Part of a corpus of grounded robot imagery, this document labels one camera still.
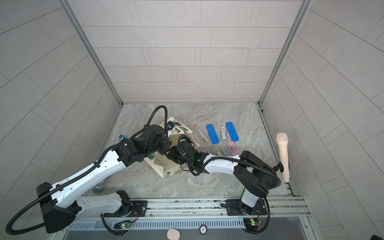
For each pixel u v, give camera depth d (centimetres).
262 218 68
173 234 64
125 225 65
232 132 100
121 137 94
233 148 91
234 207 70
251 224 68
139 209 71
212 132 99
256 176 44
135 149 49
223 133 97
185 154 60
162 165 70
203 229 66
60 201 37
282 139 62
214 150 91
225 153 89
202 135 97
